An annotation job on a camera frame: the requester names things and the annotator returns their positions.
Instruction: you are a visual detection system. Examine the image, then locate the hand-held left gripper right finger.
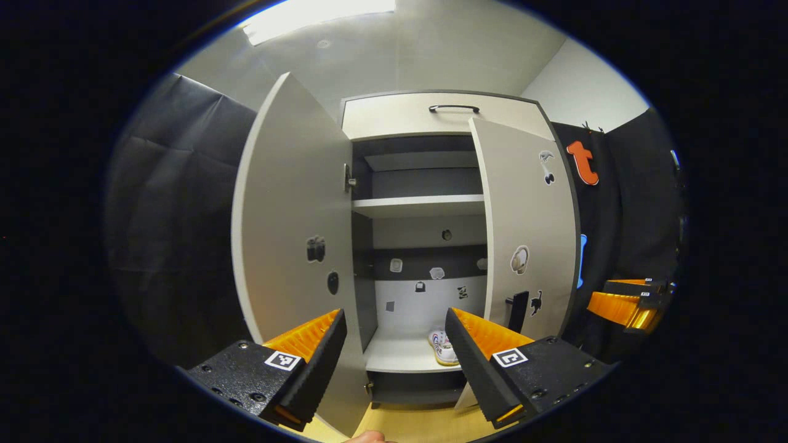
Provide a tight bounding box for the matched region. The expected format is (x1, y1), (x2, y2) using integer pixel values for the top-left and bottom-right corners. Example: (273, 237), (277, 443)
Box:
(444, 306), (616, 431)

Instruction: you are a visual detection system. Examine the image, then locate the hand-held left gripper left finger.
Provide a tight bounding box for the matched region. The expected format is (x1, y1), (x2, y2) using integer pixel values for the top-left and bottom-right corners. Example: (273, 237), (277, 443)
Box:
(185, 308), (348, 431)

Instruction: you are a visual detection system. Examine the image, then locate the white striped canvas shoe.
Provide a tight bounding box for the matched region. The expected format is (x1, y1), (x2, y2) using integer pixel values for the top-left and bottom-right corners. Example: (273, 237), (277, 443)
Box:
(428, 330), (462, 367)

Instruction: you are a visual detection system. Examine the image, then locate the white shoe cabinet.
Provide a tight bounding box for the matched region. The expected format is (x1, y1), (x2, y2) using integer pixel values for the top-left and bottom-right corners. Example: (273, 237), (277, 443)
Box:
(340, 91), (582, 410)

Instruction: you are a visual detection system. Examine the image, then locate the white cabinet door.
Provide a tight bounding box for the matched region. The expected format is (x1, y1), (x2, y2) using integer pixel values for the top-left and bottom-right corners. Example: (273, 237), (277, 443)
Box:
(231, 72), (376, 439)
(454, 117), (582, 413)

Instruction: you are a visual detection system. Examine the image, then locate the white cabinet shelf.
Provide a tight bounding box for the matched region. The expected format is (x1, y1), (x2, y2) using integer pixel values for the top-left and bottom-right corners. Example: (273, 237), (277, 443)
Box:
(363, 329), (468, 374)
(363, 151), (480, 173)
(352, 194), (487, 220)

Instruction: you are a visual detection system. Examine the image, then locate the white cabinet drawer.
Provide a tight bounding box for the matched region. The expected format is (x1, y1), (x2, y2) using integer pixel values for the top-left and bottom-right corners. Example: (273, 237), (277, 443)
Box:
(342, 92), (555, 142)

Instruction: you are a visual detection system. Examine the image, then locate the black door handle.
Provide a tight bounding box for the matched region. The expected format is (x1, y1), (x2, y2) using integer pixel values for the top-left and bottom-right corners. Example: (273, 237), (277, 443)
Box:
(505, 290), (530, 334)

